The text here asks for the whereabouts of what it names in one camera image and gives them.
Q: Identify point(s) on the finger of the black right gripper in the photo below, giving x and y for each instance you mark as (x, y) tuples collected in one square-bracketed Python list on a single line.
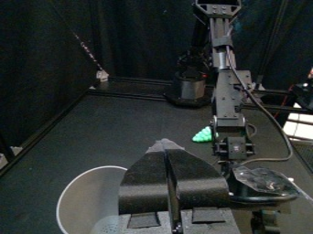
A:
[(261, 199)]

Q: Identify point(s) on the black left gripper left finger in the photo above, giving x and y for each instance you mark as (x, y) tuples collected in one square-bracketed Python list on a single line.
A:
[(144, 182)]

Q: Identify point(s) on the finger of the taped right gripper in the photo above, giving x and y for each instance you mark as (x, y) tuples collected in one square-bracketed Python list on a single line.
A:
[(265, 181)]

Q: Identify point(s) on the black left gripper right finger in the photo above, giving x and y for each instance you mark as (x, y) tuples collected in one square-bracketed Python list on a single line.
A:
[(196, 182)]

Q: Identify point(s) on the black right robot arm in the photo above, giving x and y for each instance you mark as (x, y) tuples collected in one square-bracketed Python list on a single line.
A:
[(226, 91)]

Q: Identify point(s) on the green bumpy toy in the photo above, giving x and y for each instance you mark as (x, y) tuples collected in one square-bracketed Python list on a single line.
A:
[(203, 135)]

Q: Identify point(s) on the black cloth curtain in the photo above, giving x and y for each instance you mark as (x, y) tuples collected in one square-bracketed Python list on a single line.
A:
[(60, 45)]

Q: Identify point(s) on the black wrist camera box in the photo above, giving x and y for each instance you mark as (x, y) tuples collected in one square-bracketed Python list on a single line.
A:
[(235, 146)]

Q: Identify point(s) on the black frame rail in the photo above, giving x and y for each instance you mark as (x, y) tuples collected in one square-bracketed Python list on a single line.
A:
[(129, 94), (281, 108), (40, 134)]

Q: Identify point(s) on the white corner bracket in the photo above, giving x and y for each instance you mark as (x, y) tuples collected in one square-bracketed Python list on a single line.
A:
[(101, 75)]

